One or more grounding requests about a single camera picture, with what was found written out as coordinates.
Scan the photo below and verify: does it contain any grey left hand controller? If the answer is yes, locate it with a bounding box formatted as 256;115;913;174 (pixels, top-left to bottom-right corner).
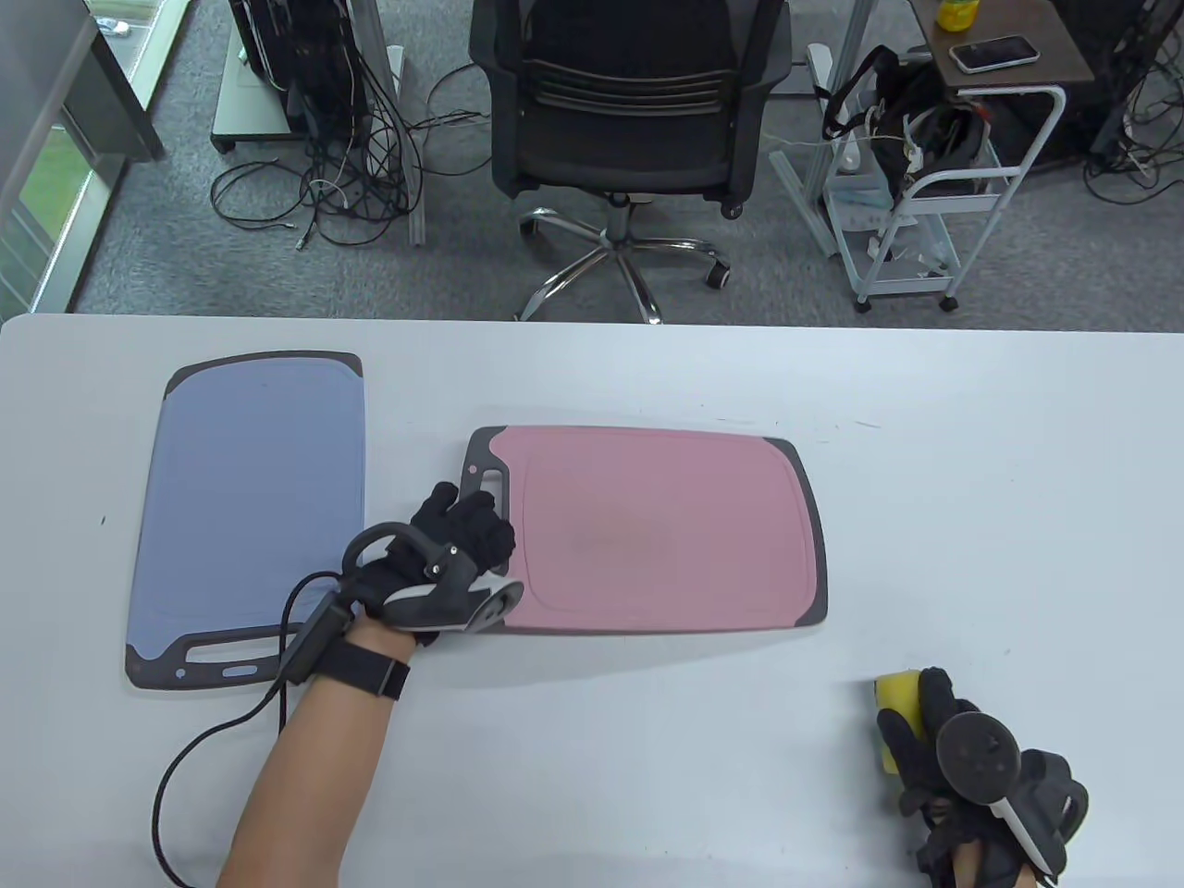
342;523;525;636

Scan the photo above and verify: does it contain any black computer tower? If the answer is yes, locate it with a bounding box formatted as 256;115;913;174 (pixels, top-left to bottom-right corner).
229;0;371;140

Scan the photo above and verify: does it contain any grey metal base plate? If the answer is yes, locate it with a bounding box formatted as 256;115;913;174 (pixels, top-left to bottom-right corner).
211;37;297;154

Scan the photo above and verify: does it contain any blue packet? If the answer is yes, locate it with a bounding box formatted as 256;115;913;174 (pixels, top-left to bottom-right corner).
826;176;896;212

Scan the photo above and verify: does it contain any person's right hand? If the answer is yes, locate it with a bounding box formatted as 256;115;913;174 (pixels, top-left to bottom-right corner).
876;668;1088;888

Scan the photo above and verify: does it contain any silver metal desk leg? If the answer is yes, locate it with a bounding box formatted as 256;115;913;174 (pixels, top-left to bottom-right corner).
768;0;875;258

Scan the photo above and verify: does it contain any black bag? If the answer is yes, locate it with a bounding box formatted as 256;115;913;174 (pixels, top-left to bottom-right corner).
821;44;995;200

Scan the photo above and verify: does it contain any white smartphone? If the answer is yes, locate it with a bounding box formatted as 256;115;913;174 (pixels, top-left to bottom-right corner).
948;35;1042;75

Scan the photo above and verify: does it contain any glass window panel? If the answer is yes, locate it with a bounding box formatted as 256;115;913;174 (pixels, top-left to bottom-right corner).
0;102;130;315

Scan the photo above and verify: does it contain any white desk leg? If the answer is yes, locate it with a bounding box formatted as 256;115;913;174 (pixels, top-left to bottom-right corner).
351;0;426;246

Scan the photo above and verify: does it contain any person's right forearm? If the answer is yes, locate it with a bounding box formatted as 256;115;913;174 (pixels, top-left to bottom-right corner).
943;837;991;888

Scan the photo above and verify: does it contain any black office chair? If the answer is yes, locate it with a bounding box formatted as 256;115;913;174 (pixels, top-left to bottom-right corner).
467;0;792;325

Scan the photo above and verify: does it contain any person's left hand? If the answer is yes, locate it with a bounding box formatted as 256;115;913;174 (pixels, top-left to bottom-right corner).
356;481;516;648

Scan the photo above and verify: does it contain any yellow sponge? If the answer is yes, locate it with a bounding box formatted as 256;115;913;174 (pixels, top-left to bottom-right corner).
874;672;926;776

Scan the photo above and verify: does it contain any grey hand controller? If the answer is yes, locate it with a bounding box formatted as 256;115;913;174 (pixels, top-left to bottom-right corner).
342;523;525;636
936;712;1091;875

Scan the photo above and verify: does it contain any blue cutting board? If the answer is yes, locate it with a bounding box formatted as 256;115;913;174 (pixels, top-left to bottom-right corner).
125;350;366;690

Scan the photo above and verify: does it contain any black floor cable bundle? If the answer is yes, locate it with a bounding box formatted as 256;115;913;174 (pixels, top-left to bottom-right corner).
211;55;491;251
1082;0;1184;204

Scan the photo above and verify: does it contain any black left wrist camera strap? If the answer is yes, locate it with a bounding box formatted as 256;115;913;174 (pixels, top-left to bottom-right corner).
277;592;413;702

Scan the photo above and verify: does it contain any grey right hand controller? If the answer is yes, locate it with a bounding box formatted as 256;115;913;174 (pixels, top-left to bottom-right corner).
936;712;1091;875

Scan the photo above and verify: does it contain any pink cutting board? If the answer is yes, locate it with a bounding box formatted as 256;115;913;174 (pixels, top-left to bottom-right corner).
460;425;829;637

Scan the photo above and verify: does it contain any white cart with brown top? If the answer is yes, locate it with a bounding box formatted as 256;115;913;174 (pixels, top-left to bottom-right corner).
821;0;1097;314

